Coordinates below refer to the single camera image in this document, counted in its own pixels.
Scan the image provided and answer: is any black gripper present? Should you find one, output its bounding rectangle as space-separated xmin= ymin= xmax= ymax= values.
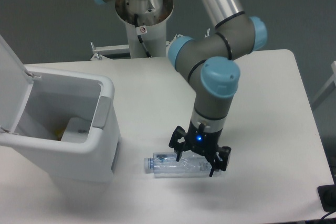
xmin=169 ymin=122 xmax=232 ymax=177

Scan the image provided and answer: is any clear plastic water bottle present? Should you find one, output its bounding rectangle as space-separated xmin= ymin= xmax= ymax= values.
xmin=143 ymin=151 xmax=212 ymax=178

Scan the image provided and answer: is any white plastic wrapper bag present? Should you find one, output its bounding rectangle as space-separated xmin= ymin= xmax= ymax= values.
xmin=61 ymin=117 xmax=91 ymax=143

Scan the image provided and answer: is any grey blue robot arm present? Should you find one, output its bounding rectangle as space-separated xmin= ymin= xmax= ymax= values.
xmin=94 ymin=0 xmax=268 ymax=172

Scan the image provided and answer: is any white trash can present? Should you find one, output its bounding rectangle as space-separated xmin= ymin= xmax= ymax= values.
xmin=1 ymin=67 xmax=120 ymax=183

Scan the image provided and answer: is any white trash can lid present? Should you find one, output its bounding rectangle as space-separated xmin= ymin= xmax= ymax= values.
xmin=1 ymin=38 xmax=41 ymax=133

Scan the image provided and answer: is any black device at table edge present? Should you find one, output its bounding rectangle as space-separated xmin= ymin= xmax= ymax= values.
xmin=317 ymin=184 xmax=335 ymax=212

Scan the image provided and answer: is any white furniture leg at right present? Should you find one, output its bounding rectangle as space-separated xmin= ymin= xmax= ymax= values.
xmin=311 ymin=61 xmax=335 ymax=111

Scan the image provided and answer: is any black cable on pedestal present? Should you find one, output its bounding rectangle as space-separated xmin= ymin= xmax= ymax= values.
xmin=133 ymin=13 xmax=153 ymax=58

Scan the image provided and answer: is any white metal base frame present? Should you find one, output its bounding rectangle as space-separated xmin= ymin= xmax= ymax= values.
xmin=90 ymin=28 xmax=210 ymax=61

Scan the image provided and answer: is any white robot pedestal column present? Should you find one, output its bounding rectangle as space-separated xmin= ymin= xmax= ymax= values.
xmin=115 ymin=0 xmax=174 ymax=58

